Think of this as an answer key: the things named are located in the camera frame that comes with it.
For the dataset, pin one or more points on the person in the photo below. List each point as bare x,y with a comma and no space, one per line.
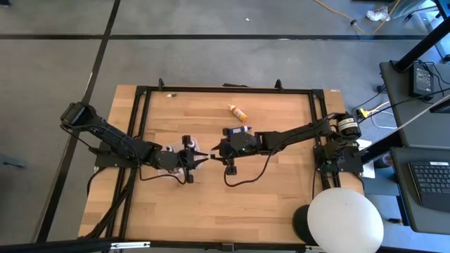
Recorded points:
378,14

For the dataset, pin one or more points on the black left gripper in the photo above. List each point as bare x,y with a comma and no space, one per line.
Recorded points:
168,160

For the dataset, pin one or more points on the black laptop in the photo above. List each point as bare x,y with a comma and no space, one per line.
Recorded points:
432,182

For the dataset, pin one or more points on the silver mount bracket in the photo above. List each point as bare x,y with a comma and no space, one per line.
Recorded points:
130,245

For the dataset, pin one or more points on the clear plastic bin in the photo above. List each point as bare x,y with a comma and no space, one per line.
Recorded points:
197,145

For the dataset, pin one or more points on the yellow power plug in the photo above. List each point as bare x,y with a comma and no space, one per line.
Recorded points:
364,113

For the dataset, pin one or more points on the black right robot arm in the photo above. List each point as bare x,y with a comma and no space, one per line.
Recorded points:
299,133

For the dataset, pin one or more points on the white round lamp shade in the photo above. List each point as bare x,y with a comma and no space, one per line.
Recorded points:
344,221

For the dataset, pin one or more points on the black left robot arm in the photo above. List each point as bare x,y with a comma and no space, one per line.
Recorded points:
116,140

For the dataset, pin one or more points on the large blue food coloring bottle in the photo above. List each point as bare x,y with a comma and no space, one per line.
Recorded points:
235,131

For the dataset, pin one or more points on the black power adapter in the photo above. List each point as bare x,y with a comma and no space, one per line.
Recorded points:
421,79

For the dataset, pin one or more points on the black stand pole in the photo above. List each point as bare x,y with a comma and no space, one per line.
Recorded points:
383,144
422,45

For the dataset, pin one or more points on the red white can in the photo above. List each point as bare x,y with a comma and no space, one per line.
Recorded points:
386,160

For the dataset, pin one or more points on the grey side desk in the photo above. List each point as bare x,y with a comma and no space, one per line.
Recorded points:
408,218
404,116

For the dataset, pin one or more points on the large yellow food coloring bottle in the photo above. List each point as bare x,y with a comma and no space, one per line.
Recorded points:
238,113

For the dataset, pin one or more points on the grey floor object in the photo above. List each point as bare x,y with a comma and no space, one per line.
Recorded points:
10,162

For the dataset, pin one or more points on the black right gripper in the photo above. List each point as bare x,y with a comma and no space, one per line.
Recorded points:
242,144

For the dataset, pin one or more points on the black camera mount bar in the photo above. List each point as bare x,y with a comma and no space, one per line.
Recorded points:
70,246

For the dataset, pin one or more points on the white card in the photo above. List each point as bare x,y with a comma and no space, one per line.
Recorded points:
369,170

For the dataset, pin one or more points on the black round lamp base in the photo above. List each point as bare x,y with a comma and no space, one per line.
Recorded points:
299,225

